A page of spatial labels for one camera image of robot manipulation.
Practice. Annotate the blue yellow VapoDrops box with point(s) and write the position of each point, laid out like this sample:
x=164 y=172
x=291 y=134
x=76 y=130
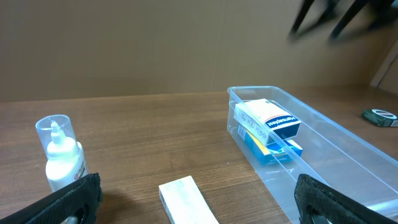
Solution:
x=264 y=154

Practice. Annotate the dark green round-label box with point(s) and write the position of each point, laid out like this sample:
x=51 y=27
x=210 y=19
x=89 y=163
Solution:
x=380 y=118

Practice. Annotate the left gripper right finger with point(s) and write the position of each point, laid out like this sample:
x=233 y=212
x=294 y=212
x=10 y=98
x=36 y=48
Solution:
x=319 y=203

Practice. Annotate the white spray bottle clear cap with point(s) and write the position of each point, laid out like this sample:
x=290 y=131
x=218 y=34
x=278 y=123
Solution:
x=65 y=155

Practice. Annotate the white green medicine box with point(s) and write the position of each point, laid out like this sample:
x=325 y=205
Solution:
x=184 y=203

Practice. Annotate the white Hansaplast plaster box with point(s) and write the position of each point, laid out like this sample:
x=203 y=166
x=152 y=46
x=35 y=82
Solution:
x=260 y=117

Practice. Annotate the clear plastic container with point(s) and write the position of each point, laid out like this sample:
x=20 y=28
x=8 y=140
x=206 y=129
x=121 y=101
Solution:
x=331 y=154

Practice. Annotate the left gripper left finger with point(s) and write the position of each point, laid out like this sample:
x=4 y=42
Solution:
x=80 y=199

